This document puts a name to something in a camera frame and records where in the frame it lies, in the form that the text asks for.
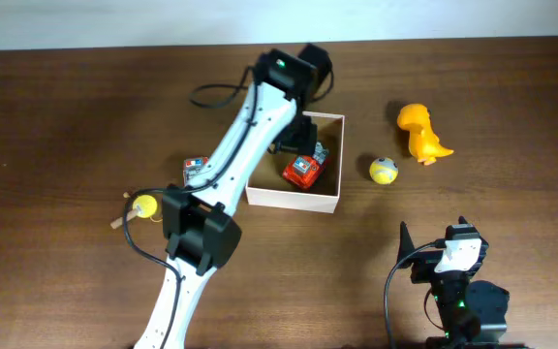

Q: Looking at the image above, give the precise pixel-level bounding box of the red toy fire truck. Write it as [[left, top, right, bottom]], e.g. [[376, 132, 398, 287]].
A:
[[282, 142, 329, 191]]

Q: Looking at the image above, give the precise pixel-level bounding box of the small red toy car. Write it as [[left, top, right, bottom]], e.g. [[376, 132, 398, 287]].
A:
[[183, 156, 208, 186]]

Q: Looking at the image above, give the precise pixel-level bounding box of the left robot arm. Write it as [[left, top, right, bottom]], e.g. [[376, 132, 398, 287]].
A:
[[135, 44, 333, 349]]

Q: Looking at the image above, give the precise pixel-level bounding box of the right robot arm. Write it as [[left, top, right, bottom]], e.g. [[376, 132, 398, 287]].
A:
[[397, 217, 510, 348]]

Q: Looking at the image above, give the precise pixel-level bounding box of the white cardboard box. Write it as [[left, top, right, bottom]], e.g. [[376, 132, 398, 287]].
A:
[[245, 111, 345, 213]]

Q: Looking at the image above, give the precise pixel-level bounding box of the yellow grey ball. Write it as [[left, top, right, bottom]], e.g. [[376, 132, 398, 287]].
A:
[[369, 158, 398, 185]]

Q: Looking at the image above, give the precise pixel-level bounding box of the orange toy dinosaur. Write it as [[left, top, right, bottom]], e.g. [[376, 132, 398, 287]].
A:
[[397, 104, 454, 166]]

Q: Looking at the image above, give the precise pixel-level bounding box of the yellow wooden rattle drum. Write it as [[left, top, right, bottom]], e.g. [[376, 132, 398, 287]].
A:
[[109, 195, 163, 230]]

